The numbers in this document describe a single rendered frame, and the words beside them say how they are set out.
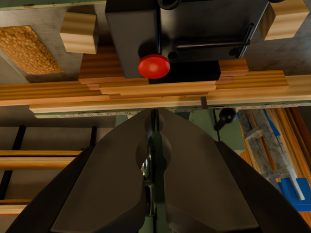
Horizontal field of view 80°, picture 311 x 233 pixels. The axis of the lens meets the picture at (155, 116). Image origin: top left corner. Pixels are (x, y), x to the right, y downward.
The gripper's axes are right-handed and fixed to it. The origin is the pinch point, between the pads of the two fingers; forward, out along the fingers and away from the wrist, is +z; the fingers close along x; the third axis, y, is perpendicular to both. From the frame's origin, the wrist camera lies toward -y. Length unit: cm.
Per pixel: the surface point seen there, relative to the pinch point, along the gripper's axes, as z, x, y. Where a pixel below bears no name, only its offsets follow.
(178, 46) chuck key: 7.4, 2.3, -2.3
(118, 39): 6.7, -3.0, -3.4
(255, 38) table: 21.4, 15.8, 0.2
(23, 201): 99, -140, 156
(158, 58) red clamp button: 6.1, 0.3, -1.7
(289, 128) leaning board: 106, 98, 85
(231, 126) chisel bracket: 11.9, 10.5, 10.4
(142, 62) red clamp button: 6.3, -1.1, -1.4
